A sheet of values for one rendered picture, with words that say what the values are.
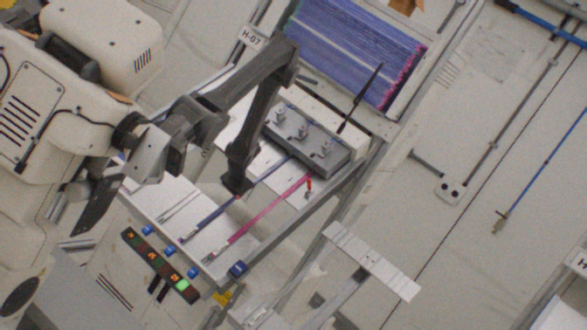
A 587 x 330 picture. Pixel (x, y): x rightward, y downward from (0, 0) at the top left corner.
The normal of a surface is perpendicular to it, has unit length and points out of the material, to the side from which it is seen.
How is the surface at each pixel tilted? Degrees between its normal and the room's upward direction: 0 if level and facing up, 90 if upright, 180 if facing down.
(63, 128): 82
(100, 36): 48
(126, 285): 90
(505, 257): 90
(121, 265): 90
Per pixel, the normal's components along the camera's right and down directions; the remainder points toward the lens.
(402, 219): -0.45, -0.04
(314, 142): 0.06, -0.62
